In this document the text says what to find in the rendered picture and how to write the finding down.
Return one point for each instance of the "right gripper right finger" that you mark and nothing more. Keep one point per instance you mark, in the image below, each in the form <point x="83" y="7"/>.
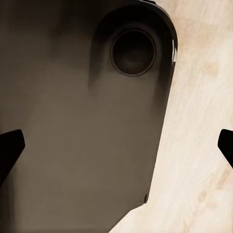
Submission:
<point x="225" y="144"/>

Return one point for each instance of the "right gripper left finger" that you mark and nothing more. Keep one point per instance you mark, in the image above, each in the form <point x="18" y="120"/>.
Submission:
<point x="12" y="145"/>

